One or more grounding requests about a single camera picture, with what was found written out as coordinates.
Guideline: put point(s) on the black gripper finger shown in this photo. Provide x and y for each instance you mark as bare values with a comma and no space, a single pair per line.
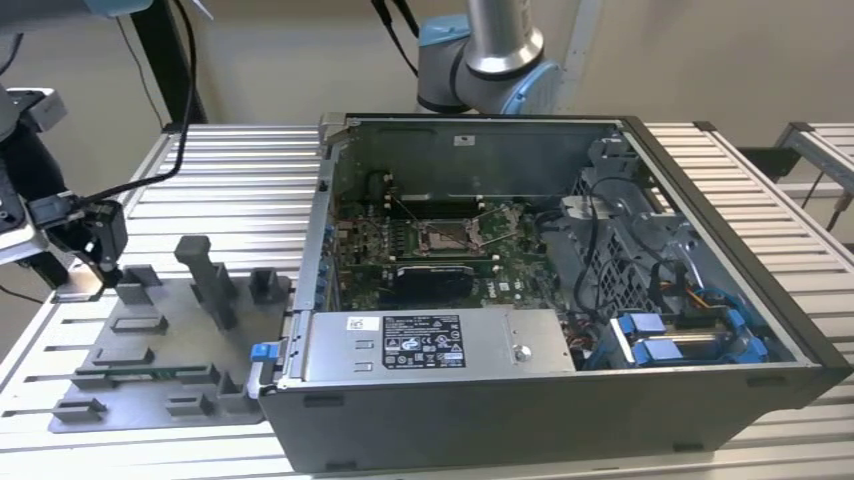
109,230
53,270

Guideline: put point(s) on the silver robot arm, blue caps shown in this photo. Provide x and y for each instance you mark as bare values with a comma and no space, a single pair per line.
496,45

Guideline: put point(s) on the black RAM slot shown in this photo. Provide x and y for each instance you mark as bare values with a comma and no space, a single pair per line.
433,208
440,263
433,200
440,256

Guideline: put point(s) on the CPU socket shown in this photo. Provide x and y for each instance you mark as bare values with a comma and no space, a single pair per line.
443,240

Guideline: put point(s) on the grey parts rack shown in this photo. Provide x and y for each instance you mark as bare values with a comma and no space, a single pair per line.
173,320

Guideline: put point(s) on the green RAM stick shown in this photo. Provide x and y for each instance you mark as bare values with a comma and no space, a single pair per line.
142,371

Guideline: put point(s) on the black vertical pole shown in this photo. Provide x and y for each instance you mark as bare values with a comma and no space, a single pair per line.
160,60

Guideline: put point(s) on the blue plastic latch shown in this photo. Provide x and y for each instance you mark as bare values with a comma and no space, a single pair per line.
261,351

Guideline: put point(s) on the black board heatsink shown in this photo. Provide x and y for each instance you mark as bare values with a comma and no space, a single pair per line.
377,185

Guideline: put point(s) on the grey power supply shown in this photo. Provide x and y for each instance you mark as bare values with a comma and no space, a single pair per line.
333,350

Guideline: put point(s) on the metal locking lever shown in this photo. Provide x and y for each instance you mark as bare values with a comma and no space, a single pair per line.
403,206

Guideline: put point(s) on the black expansion card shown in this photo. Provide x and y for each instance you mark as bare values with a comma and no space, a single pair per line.
433,285

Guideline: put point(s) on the black power supply label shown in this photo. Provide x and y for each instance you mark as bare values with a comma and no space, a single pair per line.
420,342

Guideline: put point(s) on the small white case sticker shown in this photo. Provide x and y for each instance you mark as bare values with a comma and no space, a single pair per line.
464,140

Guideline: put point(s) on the green motherboard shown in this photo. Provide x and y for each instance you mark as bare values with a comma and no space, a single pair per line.
527,280

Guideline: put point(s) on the black open PC case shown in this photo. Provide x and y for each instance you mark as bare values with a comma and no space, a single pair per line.
467,430

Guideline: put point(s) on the perforated metal disk cage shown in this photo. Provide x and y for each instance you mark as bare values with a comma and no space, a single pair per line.
613,255

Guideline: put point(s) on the blue disk carrier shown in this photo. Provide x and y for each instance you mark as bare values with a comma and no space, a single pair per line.
656,350
640,322

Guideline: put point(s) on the aluminium slat side table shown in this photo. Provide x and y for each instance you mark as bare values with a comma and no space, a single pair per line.
834,145

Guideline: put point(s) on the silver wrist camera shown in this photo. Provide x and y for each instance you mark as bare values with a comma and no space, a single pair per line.
49,212
36,107

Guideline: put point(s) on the black table bracket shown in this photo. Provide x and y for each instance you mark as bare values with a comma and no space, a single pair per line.
767,162

